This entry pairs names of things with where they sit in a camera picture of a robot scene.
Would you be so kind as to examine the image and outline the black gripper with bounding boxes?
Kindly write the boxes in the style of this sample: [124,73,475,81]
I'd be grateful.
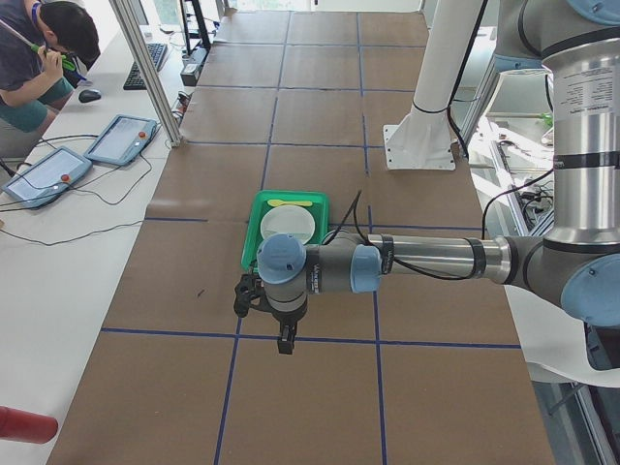
[272,309,304,355]

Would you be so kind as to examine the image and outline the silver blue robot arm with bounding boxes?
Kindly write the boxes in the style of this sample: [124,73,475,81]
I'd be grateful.
[233,1,619,354]

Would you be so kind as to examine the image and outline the white round plate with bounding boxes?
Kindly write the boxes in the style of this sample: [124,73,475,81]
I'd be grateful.
[260,205,315,244]

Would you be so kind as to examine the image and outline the yellow plastic spoon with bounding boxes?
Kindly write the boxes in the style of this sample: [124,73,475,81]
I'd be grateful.
[267,199,313,207]

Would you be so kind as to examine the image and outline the brown paper table cover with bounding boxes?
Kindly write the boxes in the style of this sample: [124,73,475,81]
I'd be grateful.
[49,12,554,464]

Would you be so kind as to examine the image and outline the green plastic tray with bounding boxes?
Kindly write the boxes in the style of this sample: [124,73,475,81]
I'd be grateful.
[241,190,329,269]

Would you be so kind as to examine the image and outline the far blue teach pendant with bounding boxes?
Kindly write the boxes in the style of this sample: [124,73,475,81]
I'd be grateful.
[83,114,157,166]

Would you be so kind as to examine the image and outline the blue teach pendant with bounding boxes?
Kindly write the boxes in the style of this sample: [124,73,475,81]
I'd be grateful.
[83,114,157,166]
[2,146,92,208]

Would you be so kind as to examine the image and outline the red cylinder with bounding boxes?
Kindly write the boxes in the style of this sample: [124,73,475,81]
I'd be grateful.
[1,406,58,444]

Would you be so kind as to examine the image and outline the near blue teach pendant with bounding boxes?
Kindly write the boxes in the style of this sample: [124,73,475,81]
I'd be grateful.
[2,146,92,208]

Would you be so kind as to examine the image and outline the black computer mouse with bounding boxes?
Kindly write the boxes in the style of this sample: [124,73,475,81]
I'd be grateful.
[78,89,102,104]

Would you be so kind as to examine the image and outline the black keyboard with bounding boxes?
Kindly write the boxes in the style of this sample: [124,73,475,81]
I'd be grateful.
[122,43,169,91]

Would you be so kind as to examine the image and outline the seated person dark hair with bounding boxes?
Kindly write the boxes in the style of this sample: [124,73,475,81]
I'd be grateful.
[1,1,100,135]

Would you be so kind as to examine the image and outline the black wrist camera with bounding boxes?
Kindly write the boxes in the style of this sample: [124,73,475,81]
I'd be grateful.
[233,273,265,318]

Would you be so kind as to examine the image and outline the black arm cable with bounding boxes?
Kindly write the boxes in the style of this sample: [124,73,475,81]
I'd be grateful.
[321,189,558,281]

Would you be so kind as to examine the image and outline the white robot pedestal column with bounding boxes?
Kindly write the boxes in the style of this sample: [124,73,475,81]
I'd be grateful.
[384,0,486,171]

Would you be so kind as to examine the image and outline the aluminium frame post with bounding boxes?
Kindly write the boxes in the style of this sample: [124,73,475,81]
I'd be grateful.
[109,0,182,148]

